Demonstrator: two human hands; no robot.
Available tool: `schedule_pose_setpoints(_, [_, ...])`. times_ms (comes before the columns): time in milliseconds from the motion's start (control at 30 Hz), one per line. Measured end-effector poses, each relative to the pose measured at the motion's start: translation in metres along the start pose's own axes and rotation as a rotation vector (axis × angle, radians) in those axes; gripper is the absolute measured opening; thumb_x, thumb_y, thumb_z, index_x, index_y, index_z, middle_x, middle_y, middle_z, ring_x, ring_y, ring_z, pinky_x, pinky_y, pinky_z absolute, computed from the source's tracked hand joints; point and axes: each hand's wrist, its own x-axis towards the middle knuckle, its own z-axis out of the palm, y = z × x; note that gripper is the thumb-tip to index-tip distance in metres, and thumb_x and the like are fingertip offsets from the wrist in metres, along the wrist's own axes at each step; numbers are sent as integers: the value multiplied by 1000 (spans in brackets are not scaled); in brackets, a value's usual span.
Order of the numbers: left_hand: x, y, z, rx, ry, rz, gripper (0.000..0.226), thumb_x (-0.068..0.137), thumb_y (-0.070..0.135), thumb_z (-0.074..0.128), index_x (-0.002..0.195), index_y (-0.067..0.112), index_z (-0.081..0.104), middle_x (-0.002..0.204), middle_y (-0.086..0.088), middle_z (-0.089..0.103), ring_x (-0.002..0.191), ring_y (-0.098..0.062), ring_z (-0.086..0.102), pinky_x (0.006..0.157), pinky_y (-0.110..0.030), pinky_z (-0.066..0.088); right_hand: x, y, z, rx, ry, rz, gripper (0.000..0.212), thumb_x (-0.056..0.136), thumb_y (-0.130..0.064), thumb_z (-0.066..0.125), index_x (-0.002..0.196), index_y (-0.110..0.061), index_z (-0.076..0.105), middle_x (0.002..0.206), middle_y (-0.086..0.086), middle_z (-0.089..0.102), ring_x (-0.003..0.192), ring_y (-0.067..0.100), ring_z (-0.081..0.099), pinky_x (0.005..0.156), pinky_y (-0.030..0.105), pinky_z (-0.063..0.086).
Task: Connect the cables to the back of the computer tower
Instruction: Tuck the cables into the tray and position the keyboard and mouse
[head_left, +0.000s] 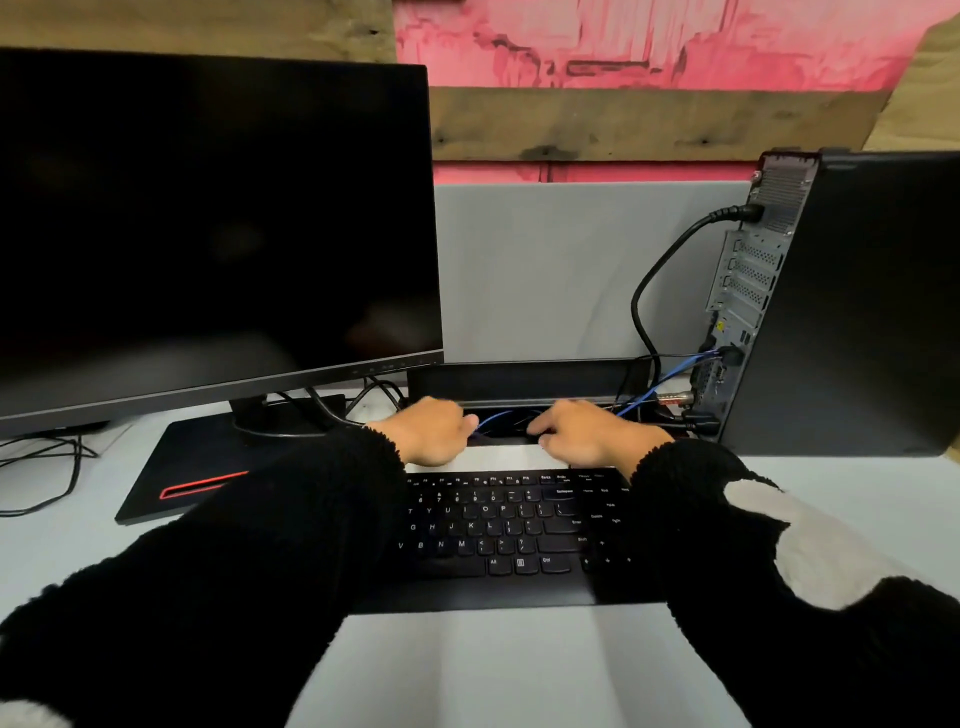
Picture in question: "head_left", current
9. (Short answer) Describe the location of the person's left hand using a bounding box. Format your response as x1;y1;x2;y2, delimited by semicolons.
365;397;480;468

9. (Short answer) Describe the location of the person's right hand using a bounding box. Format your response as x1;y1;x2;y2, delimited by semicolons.
526;399;675;481

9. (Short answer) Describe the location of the blue network cable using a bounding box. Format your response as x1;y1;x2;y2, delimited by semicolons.
472;350;725;440

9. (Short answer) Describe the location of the black monitor cable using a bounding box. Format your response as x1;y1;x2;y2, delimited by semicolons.
273;374;410;433

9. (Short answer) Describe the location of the thick black power cable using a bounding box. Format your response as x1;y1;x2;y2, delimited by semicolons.
629;203;768;391

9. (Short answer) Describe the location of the black desktop tower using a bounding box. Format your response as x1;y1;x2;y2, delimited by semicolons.
689;147;960;459

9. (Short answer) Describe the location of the person's right forearm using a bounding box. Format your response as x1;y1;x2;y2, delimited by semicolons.
629;437;960;728

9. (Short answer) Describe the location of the person's left forearm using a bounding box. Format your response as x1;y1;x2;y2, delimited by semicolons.
0;425;410;728

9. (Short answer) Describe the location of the white desk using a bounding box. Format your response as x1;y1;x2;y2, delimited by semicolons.
0;374;960;728

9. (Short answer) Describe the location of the black computer monitor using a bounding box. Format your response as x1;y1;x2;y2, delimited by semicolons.
0;46;446;526

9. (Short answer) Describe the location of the black keyboard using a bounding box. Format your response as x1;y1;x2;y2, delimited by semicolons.
348;466;669;616

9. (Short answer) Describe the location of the long weathered wooden plank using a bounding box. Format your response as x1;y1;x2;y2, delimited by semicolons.
427;86;894;163

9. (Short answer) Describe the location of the plain brown cardboard sheet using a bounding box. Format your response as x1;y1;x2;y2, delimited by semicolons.
862;14;960;154

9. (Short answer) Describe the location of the thin black loose cable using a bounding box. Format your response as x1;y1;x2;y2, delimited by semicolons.
0;433;100;519

